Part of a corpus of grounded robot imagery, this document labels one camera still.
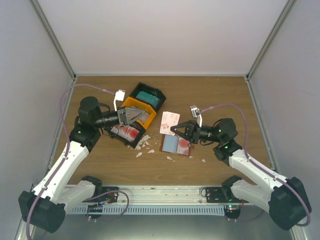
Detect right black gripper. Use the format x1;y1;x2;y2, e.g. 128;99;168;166
170;120;223;145

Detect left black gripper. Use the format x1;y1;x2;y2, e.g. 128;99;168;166
94;106;146;129

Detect white red credit card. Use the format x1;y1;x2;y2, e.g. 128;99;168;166
176;137;190;156

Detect brown leather card holder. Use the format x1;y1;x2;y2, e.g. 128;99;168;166
159;134;194;156

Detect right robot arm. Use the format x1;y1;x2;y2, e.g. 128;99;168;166
170;118;312;231

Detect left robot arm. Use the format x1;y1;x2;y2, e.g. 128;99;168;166
18;96;146;238

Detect orange bin white cards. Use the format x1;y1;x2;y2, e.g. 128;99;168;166
121;96;157;130

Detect red white card stack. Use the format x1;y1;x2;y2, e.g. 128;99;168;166
110;125;139;143

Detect teal card stack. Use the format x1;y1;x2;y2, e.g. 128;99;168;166
136;91;160;108

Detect black bin teal cards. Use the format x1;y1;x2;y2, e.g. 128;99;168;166
129;82;167;113

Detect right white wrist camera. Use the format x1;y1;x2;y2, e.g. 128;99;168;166
189;105;203;127

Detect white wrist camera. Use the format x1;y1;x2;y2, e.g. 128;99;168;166
113;89;126;111
189;105;203;127

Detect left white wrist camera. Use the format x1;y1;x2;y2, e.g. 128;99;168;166
113;89;126;111

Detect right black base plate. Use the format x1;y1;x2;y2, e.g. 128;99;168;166
199;186;243;205

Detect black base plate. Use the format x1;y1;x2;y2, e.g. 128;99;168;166
199;186;243;205
84;186;119;203

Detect aluminium front rail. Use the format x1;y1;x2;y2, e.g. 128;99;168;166
27;183;298;206

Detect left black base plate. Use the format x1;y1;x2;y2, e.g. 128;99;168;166
84;186;119;203

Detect grey slotted cable duct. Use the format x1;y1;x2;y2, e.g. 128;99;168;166
66;204;226;216

